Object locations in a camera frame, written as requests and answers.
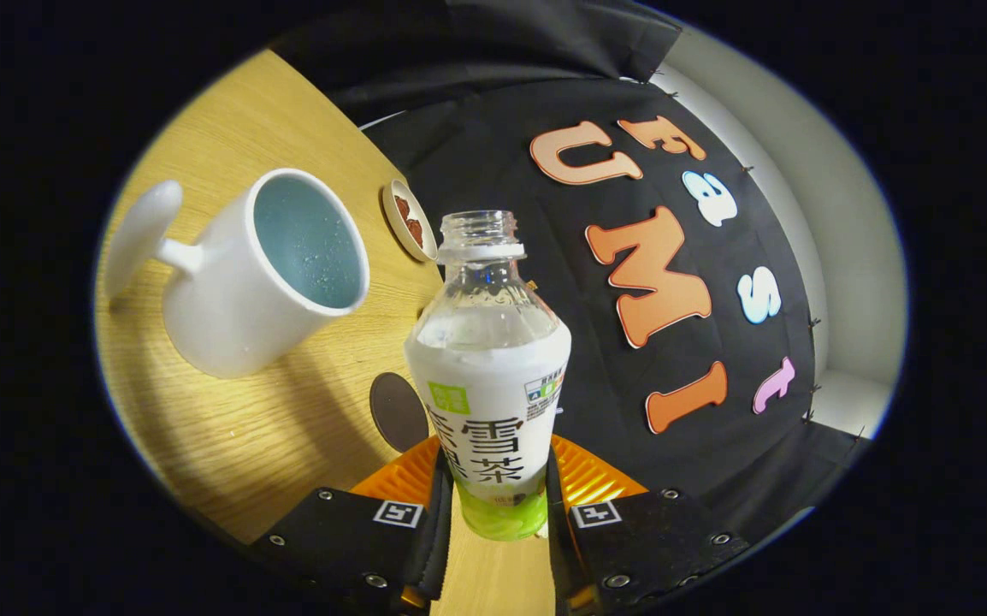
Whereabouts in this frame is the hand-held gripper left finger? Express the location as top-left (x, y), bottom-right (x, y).
top-left (250, 432), bottom-right (456, 616)

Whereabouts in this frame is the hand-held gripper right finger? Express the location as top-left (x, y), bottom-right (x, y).
top-left (545, 435), bottom-right (751, 616)

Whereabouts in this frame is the round dark brown coaster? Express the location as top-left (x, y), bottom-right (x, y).
top-left (369, 372), bottom-right (431, 454)

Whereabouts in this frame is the clear juice bottle white label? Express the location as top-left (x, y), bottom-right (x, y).
top-left (405, 210), bottom-right (572, 542)

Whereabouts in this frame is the white cup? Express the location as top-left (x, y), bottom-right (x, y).
top-left (104, 168), bottom-right (371, 380)

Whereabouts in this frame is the wooden table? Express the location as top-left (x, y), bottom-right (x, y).
top-left (93, 49), bottom-right (556, 616)

